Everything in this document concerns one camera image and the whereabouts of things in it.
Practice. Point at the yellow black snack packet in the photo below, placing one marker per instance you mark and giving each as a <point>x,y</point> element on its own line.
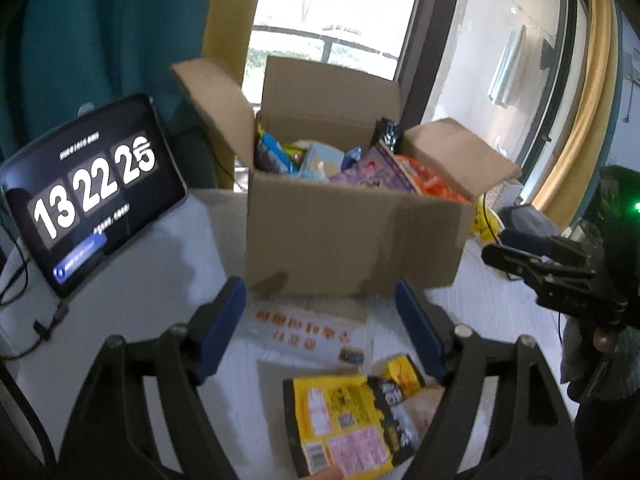
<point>350,410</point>

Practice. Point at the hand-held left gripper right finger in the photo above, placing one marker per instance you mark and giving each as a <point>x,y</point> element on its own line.
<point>417,330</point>

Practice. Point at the person's left hand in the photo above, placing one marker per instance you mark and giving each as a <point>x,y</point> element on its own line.
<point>325,474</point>

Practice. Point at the white ribbed heater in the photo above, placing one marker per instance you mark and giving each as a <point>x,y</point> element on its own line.
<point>505,192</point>

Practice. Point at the purple snack packet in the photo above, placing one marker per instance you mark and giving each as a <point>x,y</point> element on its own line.
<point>370,172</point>

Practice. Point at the yellow plastic bag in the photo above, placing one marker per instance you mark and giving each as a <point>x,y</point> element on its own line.
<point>485,220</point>

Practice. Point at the pale blue snack packet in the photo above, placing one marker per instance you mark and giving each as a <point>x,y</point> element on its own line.
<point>320,162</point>

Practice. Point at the black door frame post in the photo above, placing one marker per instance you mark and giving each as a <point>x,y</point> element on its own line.
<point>430,35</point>
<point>570,60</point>

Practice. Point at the yellow snack packet white balls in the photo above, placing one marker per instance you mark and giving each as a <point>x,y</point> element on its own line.
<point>292,152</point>

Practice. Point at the hanging pale blue towel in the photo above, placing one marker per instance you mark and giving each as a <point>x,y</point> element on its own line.
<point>507,67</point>

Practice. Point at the brown cardboard box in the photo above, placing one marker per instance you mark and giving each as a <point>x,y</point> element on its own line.
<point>350,245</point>

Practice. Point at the grey cloth bag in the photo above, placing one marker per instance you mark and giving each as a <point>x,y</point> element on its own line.
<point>522,217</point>

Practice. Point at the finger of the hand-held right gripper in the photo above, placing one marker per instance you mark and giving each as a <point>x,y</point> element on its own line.
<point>530,244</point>
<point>510,257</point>

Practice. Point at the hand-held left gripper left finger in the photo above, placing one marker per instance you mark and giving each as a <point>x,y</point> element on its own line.
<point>222,330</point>

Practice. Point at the yellow curtain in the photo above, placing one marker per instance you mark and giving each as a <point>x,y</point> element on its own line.
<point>585,110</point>
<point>230,20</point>

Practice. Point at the black tablet with clock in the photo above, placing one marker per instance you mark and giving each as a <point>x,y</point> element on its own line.
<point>95,190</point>

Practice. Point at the small white card packet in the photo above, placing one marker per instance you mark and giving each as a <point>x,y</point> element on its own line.
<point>300,332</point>

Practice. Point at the black balcony railing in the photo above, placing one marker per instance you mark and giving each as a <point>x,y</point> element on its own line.
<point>328,50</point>

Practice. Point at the person's right hand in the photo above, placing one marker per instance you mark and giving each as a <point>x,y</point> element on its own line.
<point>607,340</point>

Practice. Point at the teal curtain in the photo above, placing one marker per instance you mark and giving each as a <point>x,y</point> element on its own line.
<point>622,125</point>
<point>100,35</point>

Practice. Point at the blue striped candy packet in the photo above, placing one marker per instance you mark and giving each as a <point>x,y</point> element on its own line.
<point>272,152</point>

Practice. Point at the orange snack packet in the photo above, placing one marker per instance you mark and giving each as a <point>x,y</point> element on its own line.
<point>430,180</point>

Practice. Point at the small blue snack packet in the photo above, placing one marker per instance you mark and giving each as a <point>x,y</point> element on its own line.
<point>352,157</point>

